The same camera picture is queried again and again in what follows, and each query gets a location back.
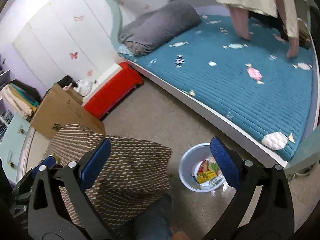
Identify green wrapper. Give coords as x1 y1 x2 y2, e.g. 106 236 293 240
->
208 163 220 174

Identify teal bunk bed frame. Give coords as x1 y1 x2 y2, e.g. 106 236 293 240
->
285 126 320 174

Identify red storage bench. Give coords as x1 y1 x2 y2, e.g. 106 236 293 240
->
82 62 143 119

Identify brown polka dot tablecloth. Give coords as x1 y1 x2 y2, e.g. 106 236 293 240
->
44 124 172 239

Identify red snack wrapper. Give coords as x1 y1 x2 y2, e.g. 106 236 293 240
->
199 160 209 172

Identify grey folded duvet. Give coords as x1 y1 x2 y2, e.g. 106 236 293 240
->
119 1 201 56

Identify white bed frame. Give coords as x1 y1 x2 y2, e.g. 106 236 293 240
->
124 59 289 168

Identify light blue plastic trash bin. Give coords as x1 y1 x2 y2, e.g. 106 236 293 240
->
178 142 226 193

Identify cardboard box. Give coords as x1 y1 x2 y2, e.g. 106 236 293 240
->
30 83 105 139

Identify white bag on bench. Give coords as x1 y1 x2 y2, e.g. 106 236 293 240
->
73 80 93 96

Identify white wardrobe with butterflies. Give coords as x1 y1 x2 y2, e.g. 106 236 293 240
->
1 0 119 95

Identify hanging clothes on shelf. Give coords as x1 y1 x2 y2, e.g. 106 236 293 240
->
1 83 40 122

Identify yellow snack bag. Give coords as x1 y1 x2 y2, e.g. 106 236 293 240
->
196 171 216 184

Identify teal quilted mattress cover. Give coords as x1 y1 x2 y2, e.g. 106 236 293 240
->
130 15 313 161

